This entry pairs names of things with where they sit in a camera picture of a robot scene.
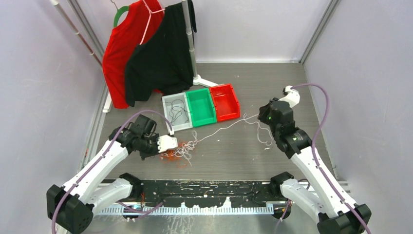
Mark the white clothes rack stand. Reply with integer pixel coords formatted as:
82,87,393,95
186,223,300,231
102,0,218,113

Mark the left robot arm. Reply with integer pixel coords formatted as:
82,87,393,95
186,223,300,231
46,113,159,234

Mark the orange cable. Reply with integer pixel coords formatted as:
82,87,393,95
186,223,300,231
159,142,191,170

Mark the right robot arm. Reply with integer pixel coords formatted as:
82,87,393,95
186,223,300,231
258,98,372,234

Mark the red t-shirt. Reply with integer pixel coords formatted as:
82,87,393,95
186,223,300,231
102,0,164,109

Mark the grey plastic bin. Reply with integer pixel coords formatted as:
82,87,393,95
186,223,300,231
162,92,193,132

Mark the pink hanger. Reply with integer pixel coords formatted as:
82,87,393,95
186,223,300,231
139,0,165,45

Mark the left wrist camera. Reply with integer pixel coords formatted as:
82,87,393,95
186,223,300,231
157,135,178,153

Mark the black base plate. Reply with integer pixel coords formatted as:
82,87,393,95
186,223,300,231
120,180,287,208

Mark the green plastic bin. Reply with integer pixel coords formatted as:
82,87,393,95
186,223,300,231
186,88,217,128

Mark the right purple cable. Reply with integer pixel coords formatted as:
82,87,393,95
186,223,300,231
274,83,372,234

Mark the green hanger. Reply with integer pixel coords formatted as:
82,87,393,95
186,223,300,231
110,0,130,28

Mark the red plastic bin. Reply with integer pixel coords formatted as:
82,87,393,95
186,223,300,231
209,83,241,122

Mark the red white rod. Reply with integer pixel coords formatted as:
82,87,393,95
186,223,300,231
49,0,102,66

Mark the black t-shirt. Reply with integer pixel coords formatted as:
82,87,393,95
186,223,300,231
125,3,193,107

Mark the black thin cable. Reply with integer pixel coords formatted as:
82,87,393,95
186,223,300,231
168,99,190,125

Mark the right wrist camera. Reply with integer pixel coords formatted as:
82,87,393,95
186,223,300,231
282,85,300,108

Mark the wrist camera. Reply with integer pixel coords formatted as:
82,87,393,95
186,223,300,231
282,85,300,108
157,135,178,153

